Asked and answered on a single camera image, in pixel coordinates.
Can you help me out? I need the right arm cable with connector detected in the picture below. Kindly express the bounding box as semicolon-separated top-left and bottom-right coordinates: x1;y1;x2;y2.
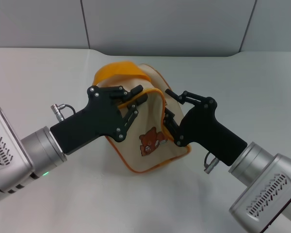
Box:
203;151;220;173

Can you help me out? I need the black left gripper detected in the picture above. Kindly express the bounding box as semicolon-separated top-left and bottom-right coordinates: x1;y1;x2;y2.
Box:
49;84;149;155

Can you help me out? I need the beige zippered bag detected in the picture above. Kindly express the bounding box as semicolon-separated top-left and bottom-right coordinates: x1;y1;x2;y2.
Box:
93;62;192;173

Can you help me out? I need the arm cable with connector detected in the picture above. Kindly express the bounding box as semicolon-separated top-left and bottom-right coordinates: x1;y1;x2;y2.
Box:
50;103;76;121
203;151;220;173

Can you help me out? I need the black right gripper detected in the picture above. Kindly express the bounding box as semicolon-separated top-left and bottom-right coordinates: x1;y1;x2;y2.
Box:
163;89;248;167

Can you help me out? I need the left arm cable with connector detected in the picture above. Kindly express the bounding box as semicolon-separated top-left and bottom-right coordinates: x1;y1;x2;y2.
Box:
50;103;76;121

